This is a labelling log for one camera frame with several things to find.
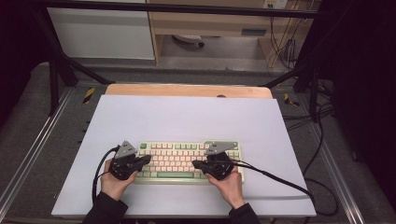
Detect white cabinet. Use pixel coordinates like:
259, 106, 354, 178
46, 0, 156, 61

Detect person's left hand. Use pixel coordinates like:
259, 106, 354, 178
99, 159, 138, 202

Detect white power strip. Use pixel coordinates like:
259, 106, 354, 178
262, 0, 290, 10

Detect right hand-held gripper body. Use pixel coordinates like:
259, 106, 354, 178
203, 142, 239, 181

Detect light wooden desk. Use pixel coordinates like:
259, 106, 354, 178
145, 0, 322, 68

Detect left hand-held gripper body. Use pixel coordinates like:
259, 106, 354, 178
108, 140, 143, 181

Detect black metal frame crossbar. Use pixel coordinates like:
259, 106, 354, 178
36, 0, 323, 19

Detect black metal stand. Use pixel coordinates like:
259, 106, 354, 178
31, 8, 116, 117
261, 6, 349, 123

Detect person's right hand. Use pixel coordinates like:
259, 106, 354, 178
205, 165, 246, 210

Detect green and cream mechanical keyboard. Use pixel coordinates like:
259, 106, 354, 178
134, 140, 246, 185

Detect wooden table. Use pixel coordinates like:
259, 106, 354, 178
105, 82, 274, 100

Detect left hand-held gripper black cable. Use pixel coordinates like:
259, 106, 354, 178
92, 145, 121, 204

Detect yellow and black tape strip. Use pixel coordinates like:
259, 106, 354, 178
82, 87, 96, 105
283, 92, 301, 107

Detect right hand-held gripper black cable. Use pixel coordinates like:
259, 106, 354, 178
230, 160, 340, 217

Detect hand-held gripper black cable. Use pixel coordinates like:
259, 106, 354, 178
230, 160, 340, 217
92, 145, 121, 204

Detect white chair base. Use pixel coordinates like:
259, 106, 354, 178
172, 34, 205, 49

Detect aluminium floor rail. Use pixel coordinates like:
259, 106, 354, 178
0, 88, 75, 213
306, 122, 366, 224

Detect white table cover sheet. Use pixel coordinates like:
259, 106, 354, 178
50, 94, 318, 218

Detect black floor cables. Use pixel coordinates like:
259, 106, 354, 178
281, 78, 337, 176

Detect bundle of hanging cables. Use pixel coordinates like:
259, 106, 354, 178
268, 8, 309, 72

